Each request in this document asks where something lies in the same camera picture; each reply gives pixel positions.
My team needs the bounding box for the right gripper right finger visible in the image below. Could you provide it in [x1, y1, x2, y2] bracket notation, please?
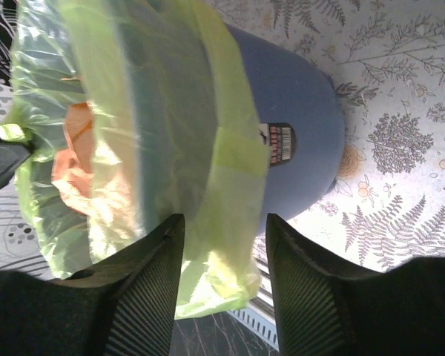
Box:
[266, 214, 389, 355]

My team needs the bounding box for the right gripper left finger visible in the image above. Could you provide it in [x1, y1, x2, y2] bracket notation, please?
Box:
[62, 214, 185, 355]

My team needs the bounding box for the green plastic trash bag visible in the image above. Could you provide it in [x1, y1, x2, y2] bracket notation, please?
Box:
[0, 1, 270, 319]

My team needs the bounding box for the blue trash bin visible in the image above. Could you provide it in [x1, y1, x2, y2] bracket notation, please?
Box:
[228, 26, 345, 220]

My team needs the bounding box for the crumpled orange paper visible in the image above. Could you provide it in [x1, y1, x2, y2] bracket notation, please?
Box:
[51, 102, 94, 215]

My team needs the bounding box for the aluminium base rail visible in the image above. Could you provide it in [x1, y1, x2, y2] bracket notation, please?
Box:
[228, 257, 279, 351]

